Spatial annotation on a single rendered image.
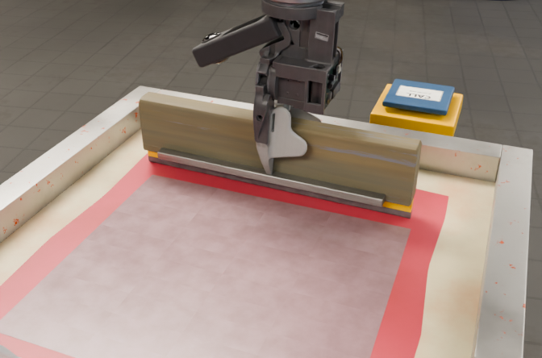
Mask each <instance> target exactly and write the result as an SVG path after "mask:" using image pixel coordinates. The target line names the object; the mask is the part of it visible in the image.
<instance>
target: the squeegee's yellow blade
mask: <svg viewBox="0 0 542 358"><path fill-rule="evenodd" d="M148 155H149V156H153V157H157V158H158V156H157V152H150V151H148ZM413 201H414V199H413ZM413 201H412V203H411V205H410V206H404V205H399V204H395V203H392V202H384V204H383V206H384V207H388V208H392V209H395V210H402V211H406V212H411V210H412V207H413Z"/></svg>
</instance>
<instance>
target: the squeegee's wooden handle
mask: <svg viewBox="0 0 542 358"><path fill-rule="evenodd" d="M139 110H140V124H141V132H142V140H143V147H144V150H146V151H150V152H158V151H159V150H160V149H161V148H167V149H172V150H176V151H179V152H187V153H191V154H194V155H199V156H206V157H210V158H214V159H218V160H225V161H229V162H233V163H237V164H244V165H248V166H252V167H257V168H260V169H264V167H263V164H262V163H261V159H260V157H259V154H258V151H257V149H256V141H255V138H254V129H253V110H249V109H244V108H239V107H234V106H226V105H221V104H216V103H212V102H203V101H199V100H193V99H189V98H180V97H176V96H171V95H167V94H158V93H153V92H147V93H146V94H145V95H143V96H142V97H141V98H140V100H139ZM291 128H292V130H293V132H294V133H296V134H297V135H299V136H300V137H301V138H303V139H304V140H305V141H306V144H307V150H306V153H305V154H304V155H303V156H296V157H278V158H274V161H273V171H275V172H279V173H287V174H291V175H295V176H299V177H306V178H310V179H314V180H318V181H325V182H329V183H333V184H337V185H344V186H348V187H353V188H356V189H363V190H368V191H372V192H375V193H380V194H385V202H392V203H395V204H399V205H404V206H410V205H411V203H412V201H413V198H414V196H415V191H416V185H417V178H418V172H419V161H420V154H421V148H422V142H421V140H420V139H412V138H407V137H401V136H397V135H389V134H384V133H379V132H375V131H366V130H361V129H356V128H352V127H343V126H339V125H334V124H330V123H321V122H316V121H311V120H307V119H298V118H294V117H291Z"/></svg>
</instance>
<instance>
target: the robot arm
mask: <svg viewBox="0 0 542 358"><path fill-rule="evenodd" d="M261 10H262V11H263V12H264V13H265V15H262V16H260V17H258V18H255V19H252V20H250V21H248V22H246V23H243V24H240V25H239V26H236V27H233V28H231V29H229V30H227V31H224V32H212V33H210V34H208V35H206V36H205V37H204V39H203V40H202V42H201V43H200V44H199V45H198V46H196V47H195V48H193V50H192V53H193V55H194V58H195V60H196V61H197V63H198V66H199V67H201V68H203V67H206V66H208V65H211V64H222V63H223V62H225V61H226V60H228V58H229V57H230V56H234V55H236V54H238V53H241V52H244V51H247V50H249V49H251V48H254V47H256V46H259V45H261V44H265V43H267V42H268V43H267V44H266V45H265V46H264V47H263V48H262V49H261V50H260V51H259V53H260V56H261V59H260V60H259V62H258V65H257V67H256V80H255V91H256V92H255V99H254V105H253V129H254V138H255V141H256V149H257V151H258V154H259V157H260V159H261V163H262V164H263V167H264V169H265V172H266V173H267V174H268V175H272V174H273V161H274V158H278V157H296V156H303V155H304V154H305V153H306V150H307V144H306V141H305V140H304V139H303V138H301V137H300V136H299V135H297V134H296V133H294V132H293V130H292V128H291V117H294V118H298V119H307V120H311V121H316V122H322V121H321V120H320V119H319V118H318V117H316V116H314V115H313V114H312V113H314V114H322V115H324V110H325V109H326V107H327V106H328V104H329V103H330V101H331V100H332V99H333V98H334V97H335V96H336V94H337V93H338V91H340V83H341V74H342V65H343V56H344V50H343V49H342V48H340V47H338V46H337V41H338V31H339V22H340V18H341V17H342V16H343V15H344V2H334V1H328V0H261Z"/></svg>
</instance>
